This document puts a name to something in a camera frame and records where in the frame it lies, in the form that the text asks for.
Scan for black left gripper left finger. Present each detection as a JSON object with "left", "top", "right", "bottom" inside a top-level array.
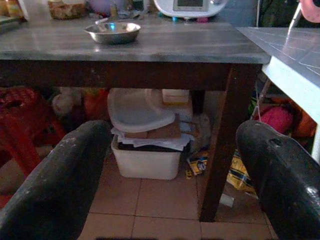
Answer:
[{"left": 0, "top": 119, "right": 112, "bottom": 240}]

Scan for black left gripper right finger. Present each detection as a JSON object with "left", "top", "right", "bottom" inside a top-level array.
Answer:
[{"left": 235, "top": 119, "right": 320, "bottom": 240}]

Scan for large yellow packet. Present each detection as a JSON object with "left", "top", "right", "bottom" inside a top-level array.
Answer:
[{"left": 226, "top": 149, "right": 258, "bottom": 198}]

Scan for small white box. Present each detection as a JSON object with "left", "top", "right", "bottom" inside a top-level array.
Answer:
[{"left": 219, "top": 193, "right": 235, "bottom": 208}]

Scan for pink bundle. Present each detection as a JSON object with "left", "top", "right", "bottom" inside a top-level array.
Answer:
[{"left": 253, "top": 106, "right": 295, "bottom": 135}]

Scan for red plastic stool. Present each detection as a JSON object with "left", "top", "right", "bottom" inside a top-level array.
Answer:
[{"left": 0, "top": 86, "right": 67, "bottom": 208}]

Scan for white plush toy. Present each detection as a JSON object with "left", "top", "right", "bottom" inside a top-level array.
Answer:
[{"left": 51, "top": 87, "right": 83, "bottom": 118}]

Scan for small yellow blue packet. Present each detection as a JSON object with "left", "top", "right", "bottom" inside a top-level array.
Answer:
[{"left": 184, "top": 156, "right": 210, "bottom": 178}]

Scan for orange plastic bag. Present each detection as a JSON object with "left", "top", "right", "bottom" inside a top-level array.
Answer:
[{"left": 83, "top": 88, "right": 111, "bottom": 122}]

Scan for white plastic bin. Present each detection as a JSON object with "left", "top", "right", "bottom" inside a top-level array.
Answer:
[{"left": 111, "top": 134, "right": 192, "bottom": 181}]

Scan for white plastic table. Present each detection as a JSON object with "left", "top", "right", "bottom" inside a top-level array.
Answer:
[{"left": 236, "top": 26, "right": 320, "bottom": 163}]

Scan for white paper stack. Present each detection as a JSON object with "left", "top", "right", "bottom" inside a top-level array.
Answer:
[{"left": 111, "top": 127, "right": 195, "bottom": 152}]

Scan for brown cardboard piece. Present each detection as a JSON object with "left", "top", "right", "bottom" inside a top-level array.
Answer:
[{"left": 124, "top": 113, "right": 183, "bottom": 140}]

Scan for beige cardboard box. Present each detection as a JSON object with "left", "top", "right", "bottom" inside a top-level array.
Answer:
[{"left": 161, "top": 88, "right": 191, "bottom": 106}]

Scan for steel bowl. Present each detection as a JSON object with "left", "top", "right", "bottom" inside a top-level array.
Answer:
[{"left": 84, "top": 21, "right": 142, "bottom": 45}]

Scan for wooden table with grey top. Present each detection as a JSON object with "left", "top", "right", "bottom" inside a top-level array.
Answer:
[{"left": 0, "top": 18, "right": 272, "bottom": 223}]

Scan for pink round object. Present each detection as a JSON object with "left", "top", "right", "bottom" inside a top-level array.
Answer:
[{"left": 299, "top": 0, "right": 320, "bottom": 23}]

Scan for woven basket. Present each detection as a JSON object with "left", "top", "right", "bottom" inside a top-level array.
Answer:
[{"left": 47, "top": 0, "right": 87, "bottom": 20}]

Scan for yellow jar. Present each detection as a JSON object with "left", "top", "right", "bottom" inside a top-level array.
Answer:
[{"left": 0, "top": 0, "right": 26, "bottom": 21}]

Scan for purple object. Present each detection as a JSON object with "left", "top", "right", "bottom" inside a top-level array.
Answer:
[{"left": 88, "top": 0, "right": 123, "bottom": 15}]

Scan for white kitchen appliance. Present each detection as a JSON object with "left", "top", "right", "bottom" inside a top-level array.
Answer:
[{"left": 152, "top": 0, "right": 230, "bottom": 23}]

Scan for white cord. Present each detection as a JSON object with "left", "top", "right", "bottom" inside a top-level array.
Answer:
[{"left": 255, "top": 0, "right": 261, "bottom": 27}]

